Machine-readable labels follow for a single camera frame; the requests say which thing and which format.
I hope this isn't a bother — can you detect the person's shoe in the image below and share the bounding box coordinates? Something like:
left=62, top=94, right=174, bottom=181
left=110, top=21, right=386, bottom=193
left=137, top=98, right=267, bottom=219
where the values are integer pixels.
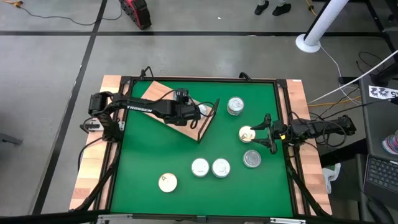
left=254, top=0, right=270, bottom=16
left=272, top=2, right=292, bottom=17

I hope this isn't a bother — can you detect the multicoloured round stack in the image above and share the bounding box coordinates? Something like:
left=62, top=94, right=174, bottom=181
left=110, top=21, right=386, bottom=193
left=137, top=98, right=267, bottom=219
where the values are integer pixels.
left=381, top=129, right=398, bottom=156

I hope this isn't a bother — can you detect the black laptop keyboard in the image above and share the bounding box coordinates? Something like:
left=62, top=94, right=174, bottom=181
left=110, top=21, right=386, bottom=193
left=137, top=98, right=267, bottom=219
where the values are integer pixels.
left=363, top=154, right=398, bottom=203

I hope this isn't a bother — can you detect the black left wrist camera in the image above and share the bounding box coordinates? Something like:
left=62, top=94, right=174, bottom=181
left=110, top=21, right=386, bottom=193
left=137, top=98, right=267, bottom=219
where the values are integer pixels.
left=173, top=88, right=190, bottom=103

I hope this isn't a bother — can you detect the green table mat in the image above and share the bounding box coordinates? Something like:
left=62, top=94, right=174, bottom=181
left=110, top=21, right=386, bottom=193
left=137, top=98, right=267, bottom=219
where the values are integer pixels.
left=110, top=80, right=295, bottom=218

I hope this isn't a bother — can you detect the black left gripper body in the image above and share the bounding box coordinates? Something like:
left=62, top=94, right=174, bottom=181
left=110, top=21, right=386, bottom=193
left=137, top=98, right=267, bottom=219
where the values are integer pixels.
left=164, top=103, right=194, bottom=126

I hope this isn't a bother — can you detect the black floor cable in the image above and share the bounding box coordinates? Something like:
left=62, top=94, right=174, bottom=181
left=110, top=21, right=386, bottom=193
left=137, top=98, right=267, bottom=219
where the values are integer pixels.
left=17, top=2, right=123, bottom=27

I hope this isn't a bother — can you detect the white cable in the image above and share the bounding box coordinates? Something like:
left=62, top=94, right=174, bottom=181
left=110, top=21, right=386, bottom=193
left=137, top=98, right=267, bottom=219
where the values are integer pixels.
left=307, top=49, right=398, bottom=105

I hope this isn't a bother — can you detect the white printed marker sheet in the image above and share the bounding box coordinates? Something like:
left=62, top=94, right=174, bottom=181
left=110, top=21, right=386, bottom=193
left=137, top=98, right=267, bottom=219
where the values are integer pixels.
left=368, top=85, right=398, bottom=101

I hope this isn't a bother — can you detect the red black equipment case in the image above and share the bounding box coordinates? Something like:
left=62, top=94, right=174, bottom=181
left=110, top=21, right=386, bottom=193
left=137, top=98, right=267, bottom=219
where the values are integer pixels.
left=119, top=0, right=152, bottom=30

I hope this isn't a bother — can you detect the white pole round base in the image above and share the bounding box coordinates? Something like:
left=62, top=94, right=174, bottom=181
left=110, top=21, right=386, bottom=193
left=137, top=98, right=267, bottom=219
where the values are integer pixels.
left=295, top=0, right=351, bottom=54

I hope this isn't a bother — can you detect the orange cable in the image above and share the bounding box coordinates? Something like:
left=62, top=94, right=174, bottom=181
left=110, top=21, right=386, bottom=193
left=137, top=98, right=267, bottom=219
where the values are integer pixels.
left=307, top=95, right=362, bottom=108

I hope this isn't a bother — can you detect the dark grey desk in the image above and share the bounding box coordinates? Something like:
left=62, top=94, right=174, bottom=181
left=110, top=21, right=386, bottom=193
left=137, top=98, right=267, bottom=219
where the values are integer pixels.
left=359, top=73, right=398, bottom=224

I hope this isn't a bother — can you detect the black wire shelf rack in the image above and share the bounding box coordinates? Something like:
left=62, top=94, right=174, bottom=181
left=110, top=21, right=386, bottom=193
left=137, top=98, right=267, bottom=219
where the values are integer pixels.
left=136, top=80, right=221, bottom=144

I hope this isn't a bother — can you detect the white plastic bag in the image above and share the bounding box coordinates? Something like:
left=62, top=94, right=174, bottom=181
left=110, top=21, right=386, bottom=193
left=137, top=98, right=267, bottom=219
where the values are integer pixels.
left=322, top=162, right=342, bottom=195

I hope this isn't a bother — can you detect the black metal table frame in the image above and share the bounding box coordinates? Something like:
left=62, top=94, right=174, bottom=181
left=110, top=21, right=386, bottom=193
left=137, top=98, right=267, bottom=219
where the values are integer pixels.
left=70, top=65, right=333, bottom=224

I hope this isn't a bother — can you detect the red albacore tuna can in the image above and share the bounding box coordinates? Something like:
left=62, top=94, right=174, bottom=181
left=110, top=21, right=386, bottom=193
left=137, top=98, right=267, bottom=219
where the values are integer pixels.
left=191, top=157, right=210, bottom=178

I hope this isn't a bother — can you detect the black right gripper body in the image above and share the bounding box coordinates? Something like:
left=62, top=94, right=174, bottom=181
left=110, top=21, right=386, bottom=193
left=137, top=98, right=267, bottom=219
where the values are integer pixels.
left=266, top=113, right=289, bottom=155

